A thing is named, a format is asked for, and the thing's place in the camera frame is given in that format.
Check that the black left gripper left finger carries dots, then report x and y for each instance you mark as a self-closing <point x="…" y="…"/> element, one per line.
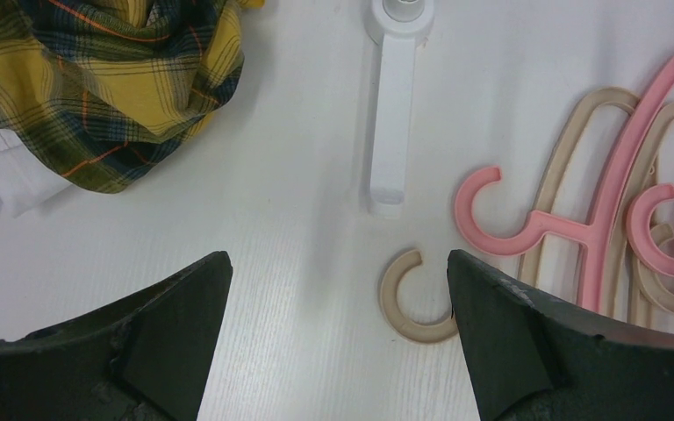
<point x="146" y="356"/>

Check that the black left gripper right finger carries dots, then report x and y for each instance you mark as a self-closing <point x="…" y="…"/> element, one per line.
<point x="534" y="356"/>

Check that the beige hanger with left hook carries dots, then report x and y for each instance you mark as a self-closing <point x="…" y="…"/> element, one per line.
<point x="544" y="202"/>

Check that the pink hanger left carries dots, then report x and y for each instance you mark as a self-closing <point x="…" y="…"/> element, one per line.
<point x="594" y="236"/>

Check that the pink hanger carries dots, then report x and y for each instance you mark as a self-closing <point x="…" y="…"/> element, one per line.
<point x="594" y="236"/>
<point x="638" y="229"/>

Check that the pink hanger middle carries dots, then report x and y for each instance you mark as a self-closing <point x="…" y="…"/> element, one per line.
<point x="638" y="229"/>

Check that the yellow plaid shirt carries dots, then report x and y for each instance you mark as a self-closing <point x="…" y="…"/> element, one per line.
<point x="102" y="91"/>

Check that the left white rack foot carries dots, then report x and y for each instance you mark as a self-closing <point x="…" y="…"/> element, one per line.
<point x="398" y="28"/>

